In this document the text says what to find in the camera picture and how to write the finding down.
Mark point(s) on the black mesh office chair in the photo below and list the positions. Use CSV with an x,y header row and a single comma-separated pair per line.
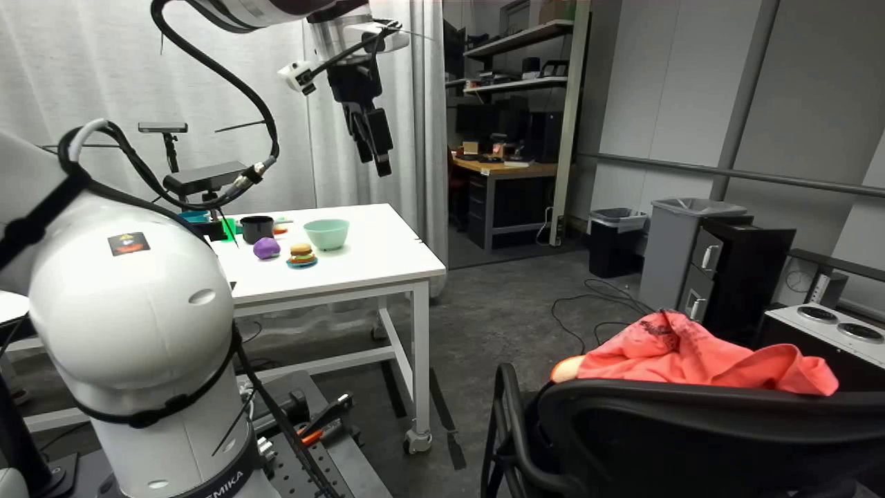
x,y
673,442

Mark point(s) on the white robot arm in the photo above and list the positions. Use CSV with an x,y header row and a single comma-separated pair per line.
x,y
346,32

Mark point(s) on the white table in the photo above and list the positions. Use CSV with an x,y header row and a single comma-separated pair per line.
x,y
369,259

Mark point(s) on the toy burger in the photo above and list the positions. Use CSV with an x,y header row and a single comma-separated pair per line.
x,y
304,256

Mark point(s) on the peach printed shirt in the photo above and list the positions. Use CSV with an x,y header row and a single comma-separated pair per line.
x,y
677,349

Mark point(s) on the black cup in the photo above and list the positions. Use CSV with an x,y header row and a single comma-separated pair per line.
x,y
252,227

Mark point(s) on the wooden desk with shelves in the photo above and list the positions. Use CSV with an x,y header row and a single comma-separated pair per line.
x,y
515,72

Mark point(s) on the black drawer cabinet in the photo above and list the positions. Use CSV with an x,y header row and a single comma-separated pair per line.
x,y
732,278

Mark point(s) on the mint green bowl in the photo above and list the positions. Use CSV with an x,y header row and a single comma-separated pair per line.
x,y
327,234

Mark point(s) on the black small trash bin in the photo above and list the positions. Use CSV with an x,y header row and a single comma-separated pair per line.
x,y
615,237

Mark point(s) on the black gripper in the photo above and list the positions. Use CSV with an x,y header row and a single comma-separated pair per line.
x,y
356,87

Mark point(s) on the grey wall rail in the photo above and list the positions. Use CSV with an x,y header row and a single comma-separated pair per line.
x,y
866,193

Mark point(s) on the white toy stove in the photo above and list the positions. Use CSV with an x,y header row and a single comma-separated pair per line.
x,y
853,349

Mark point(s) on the purple toy fruit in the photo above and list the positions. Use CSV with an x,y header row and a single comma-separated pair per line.
x,y
268,249

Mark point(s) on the black camera on stand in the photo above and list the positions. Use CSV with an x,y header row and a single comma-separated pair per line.
x,y
171,133

